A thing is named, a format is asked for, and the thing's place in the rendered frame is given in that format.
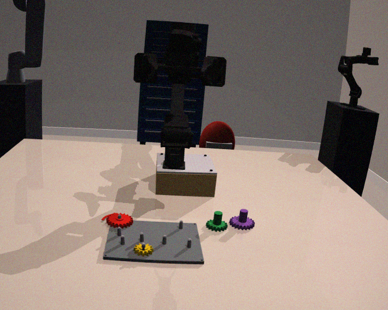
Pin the purple gear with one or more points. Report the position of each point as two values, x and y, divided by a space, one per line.
242 222

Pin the green gear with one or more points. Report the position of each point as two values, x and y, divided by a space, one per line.
217 224

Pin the red gear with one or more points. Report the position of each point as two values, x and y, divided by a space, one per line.
125 221

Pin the yellow gear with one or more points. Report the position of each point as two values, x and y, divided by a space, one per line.
143 251

